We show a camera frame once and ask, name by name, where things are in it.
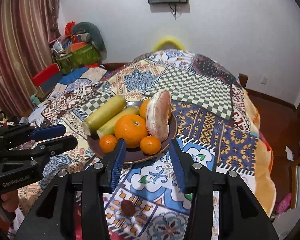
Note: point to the large orange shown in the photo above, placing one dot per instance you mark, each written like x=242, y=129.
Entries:
x=131, y=128

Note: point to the dark purple round plate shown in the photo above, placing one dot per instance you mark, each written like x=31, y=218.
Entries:
x=133, y=155

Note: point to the patchwork patterned tablecloth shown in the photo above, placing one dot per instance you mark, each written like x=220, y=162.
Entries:
x=212, y=126

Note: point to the yellow fuzzy chair back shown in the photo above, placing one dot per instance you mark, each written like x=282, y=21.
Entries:
x=168, y=42

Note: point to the grey plush toy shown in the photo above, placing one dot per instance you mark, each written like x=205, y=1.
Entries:
x=90, y=33

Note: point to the small hidden tangerine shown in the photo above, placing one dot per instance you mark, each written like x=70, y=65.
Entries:
x=150, y=145

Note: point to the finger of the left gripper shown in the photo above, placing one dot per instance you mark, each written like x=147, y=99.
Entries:
x=58, y=146
x=40, y=134

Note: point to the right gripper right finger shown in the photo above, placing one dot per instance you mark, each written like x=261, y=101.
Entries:
x=241, y=215

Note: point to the peeled pomelo segment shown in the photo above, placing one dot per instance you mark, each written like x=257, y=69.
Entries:
x=159, y=129

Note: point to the medium orange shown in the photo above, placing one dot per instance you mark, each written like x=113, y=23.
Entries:
x=143, y=108

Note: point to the green fabric box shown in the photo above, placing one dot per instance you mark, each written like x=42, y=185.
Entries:
x=85, y=56

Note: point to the white wall socket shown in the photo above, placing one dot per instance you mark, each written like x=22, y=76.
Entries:
x=264, y=80

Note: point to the red and blue box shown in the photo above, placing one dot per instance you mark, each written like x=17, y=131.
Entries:
x=46, y=79

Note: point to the long yellow sugarcane piece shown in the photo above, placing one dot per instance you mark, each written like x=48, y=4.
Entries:
x=104, y=113

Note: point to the person's hand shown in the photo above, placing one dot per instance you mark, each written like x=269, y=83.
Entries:
x=10, y=201

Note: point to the striped brown curtain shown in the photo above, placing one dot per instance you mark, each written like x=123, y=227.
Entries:
x=26, y=28

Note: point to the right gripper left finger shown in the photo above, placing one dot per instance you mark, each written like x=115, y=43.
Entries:
x=53, y=214

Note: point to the dark red date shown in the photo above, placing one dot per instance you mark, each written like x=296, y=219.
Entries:
x=127, y=208

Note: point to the short yellow sugarcane piece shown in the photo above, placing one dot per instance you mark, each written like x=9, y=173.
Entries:
x=108, y=127

